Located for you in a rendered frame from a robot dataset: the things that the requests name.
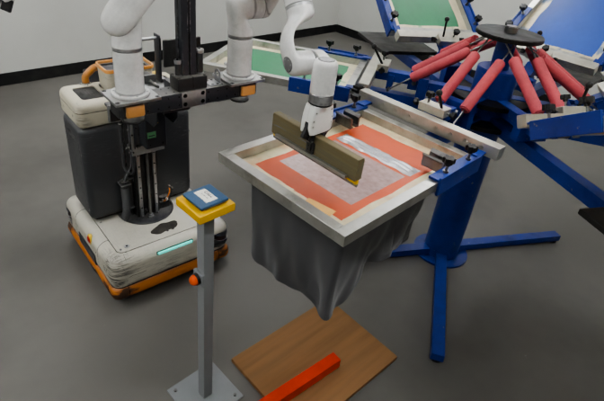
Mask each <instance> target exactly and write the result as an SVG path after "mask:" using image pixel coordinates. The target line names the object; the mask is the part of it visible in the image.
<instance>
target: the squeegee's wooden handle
mask: <svg viewBox="0 0 604 401"><path fill-rule="evenodd" d="M300 127H301V123H300V122H298V121H297V120H294V119H292V118H290V117H289V116H288V115H286V114H284V113H282V112H281V111H276V112H274V113H273V119H272V129H271V132H272V133H274V134H276V133H279V134H280V135H281V136H283V137H284V138H287V139H288V140H290V141H292V142H293V143H295V144H297V145H299V146H300V147H302V148H304V149H306V140H305V139H303V138H301V137H300V135H301V133H302V131H301V130H300ZM314 143H315V150H314V155H315V156H317V157H319V158H321V159H322V160H324V161H325V162H326V163H328V164H330V165H332V166H334V167H335V168H337V169H339V170H341V171H342V172H344V173H346V174H347V175H348V178H349V179H351V180H353V181H354V182H356V181H358V180H359V179H361V175H362V171H363V166H364V162H365V158H363V157H362V156H359V155H357V154H355V153H354V152H352V151H350V150H349V149H347V148H346V147H343V146H341V145H339V144H338V143H336V142H334V141H332V140H330V139H329V138H327V137H325V136H323V135H322V134H317V135H315V141H314Z"/></svg>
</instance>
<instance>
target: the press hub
mask: <svg viewBox="0 0 604 401"><path fill-rule="evenodd" d="M475 31H476V32H477V33H478V34H479V35H481V36H483V37H485V38H487V39H490V40H495V41H497V43H496V46H495V49H494V52H493V57H492V60H491V61H482V62H480V63H478V64H477V68H476V71H475V76H474V79H473V83H472V84H470V83H469V82H467V80H465V79H464V80H462V82H461V83H460V84H459V85H463V86H468V87H471V88H470V89H471V91H472V90H473V89H474V88H475V86H476V85H477V83H478V82H479V81H480V80H481V78H482V77H483V76H484V74H485V73H486V72H487V70H488V69H489V68H490V66H491V65H492V64H493V62H494V61H495V60H496V59H503V58H504V56H505V55H506V54H507V52H508V49H507V47H506V45H505V43H507V44H508V46H509V48H511V47H512V46H513V45H515V46H514V47H513V49H512V50H511V54H512V56H513V54H514V51H515V49H516V46H517V45H518V46H527V47H536V46H541V45H543V44H544V43H545V38H544V37H543V36H541V35H539V34H537V33H535V32H533V31H528V30H524V29H521V28H519V27H518V26H516V25H511V24H507V25H501V24H490V23H486V24H479V25H477V26H476V28H475ZM511 54H510V53H509V54H508V56H507V57H506V58H505V59H504V60H503V61H504V62H505V67H504V68H503V70H502V71H501V73H500V74H499V75H498V76H497V77H496V78H495V79H494V81H493V82H492V84H491V85H490V86H489V88H488V89H487V90H486V92H485V93H484V94H483V96H482V97H484V98H487V100H485V101H482V102H480V103H478V104H477V107H476V108H478V109H481V110H482V111H480V112H478V113H475V116H478V117H481V120H480V121H478V122H475V123H473V124H471V127H470V129H473V131H471V132H473V133H475V134H477V135H480V136H482V137H484V138H488V139H490V140H492V141H494V142H496V141H497V138H498V137H497V136H496V135H501V133H502V131H501V130H500V129H498V128H497V127H495V126H494V125H493V124H492V123H491V122H490V119H491V118H502V117H500V116H499V115H498V114H496V112H498V113H507V114H508V112H509V109H507V108H506V107H505V106H503V105H502V104H500V103H499V102H497V101H509V102H511V103H512V104H514V105H515V106H517V107H518V108H520V109H521V110H523V111H524V112H526V111H529V107H528V105H527V103H526V102H522V101H517V100H512V99H511V97H512V96H513V95H516V96H521V97H524V96H523V94H522V92H520V91H518V90H516V89H515V87H516V84H517V81H516V78H515V76H514V74H513V73H512V71H511V67H510V65H509V63H508V62H509V60H510V59H511ZM470 93H471V92H468V91H464V90H459V89H456V90H455V91H454V92H453V93H452V95H453V96H454V97H456V98H458V99H461V100H465V99H466V98H467V97H468V95H469V94H470ZM490 159H491V158H489V157H486V156H483V158H482V161H481V164H480V166H479V169H478V171H477V172H476V173H474V174H472V175H470V176H469V177H467V178H466V179H465V180H463V181H461V182H460V183H458V184H456V185H454V186H453V187H451V188H449V189H448V190H446V191H445V192H443V193H442V194H440V195H439V197H438V199H437V203H436V206H435V209H434V212H433V215H432V218H431V223H430V227H429V230H428V233H426V234H422V235H419V236H417V237H416V239H415V240H414V244H415V243H426V244H427V246H428V247H429V248H430V252H429V253H428V254H418V255H419V256H420V257H421V258H422V259H423V260H424V261H425V262H427V263H430V264H432V265H435V256H436V253H439V254H446V255H447V268H449V269H451V268H457V267H460V266H462V265H463V264H464V263H465V262H466V259H467V253H466V250H460V251H458V250H459V247H460V245H461V242H462V239H463V236H464V234H465V231H466V227H467V224H468V221H469V219H470V216H471V213H472V210H473V208H474V206H475V201H476V198H477V195H478V193H479V190H480V188H481V185H482V182H483V179H484V175H485V172H486V169H487V167H488V165H489V162H490Z"/></svg>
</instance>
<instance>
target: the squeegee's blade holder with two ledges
mask: <svg viewBox="0 0 604 401"><path fill-rule="evenodd" d="M274 137H276V138H278V139H280V140H281V141H283V142H284V143H286V144H288V145H289V146H291V147H293V148H295V149H296V150H297V151H299V152H301V153H302V154H304V155H306V156H308V157H310V158H311V159H313V160H315V161H316V162H317V163H318V164H320V165H322V166H324V167H326V168H327V169H329V170H331V171H332V172H334V173H336V174H338V175H340V176H341V177H342V178H344V179H346V178H348V175H347V174H346V173H344V172H342V171H341V170H339V169H337V168H335V167H334V166H332V165H330V164H328V163H326V162H325V161H324V160H322V159H321V158H319V157H317V156H315V155H311V154H309V153H307V152H306V150H305V149H304V148H302V147H300V146H299V145H297V144H295V143H293V142H292V141H290V140H288V139H287V138H284V137H283V136H281V135H280V134H279V133H276V134H275V136H274Z"/></svg>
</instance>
